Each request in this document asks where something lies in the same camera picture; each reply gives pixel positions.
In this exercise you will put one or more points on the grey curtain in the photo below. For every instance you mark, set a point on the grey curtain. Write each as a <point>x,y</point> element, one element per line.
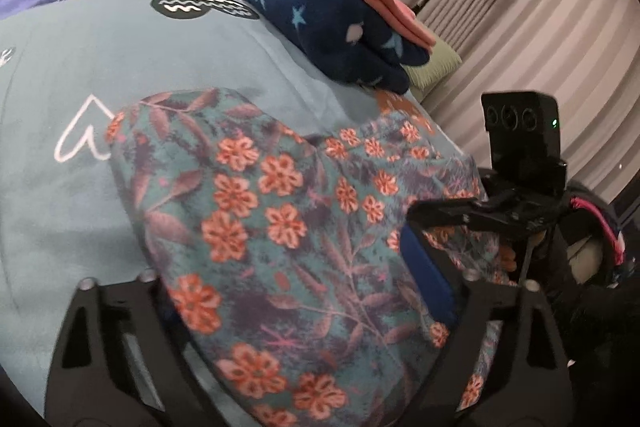
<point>550,7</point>

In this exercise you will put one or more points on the navy star fleece garment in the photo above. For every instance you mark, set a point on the navy star fleece garment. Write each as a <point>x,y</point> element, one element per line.
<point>320,22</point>

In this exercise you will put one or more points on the teal printed blanket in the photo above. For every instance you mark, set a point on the teal printed blanket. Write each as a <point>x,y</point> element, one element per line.
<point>75,72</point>

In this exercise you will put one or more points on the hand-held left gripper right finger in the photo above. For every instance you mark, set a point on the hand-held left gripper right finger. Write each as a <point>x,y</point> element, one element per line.
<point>425,272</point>

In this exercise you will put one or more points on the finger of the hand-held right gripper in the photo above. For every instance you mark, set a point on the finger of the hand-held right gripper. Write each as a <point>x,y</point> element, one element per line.
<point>445,214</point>

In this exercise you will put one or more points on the floral fleece garment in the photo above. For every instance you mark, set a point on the floral fleece garment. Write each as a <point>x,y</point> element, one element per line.
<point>280,217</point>

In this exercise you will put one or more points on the green pillow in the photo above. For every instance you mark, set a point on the green pillow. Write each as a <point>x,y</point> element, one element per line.
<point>435,62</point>

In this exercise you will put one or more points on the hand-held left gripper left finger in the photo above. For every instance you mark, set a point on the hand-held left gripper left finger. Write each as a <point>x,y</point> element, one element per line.
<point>125,307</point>

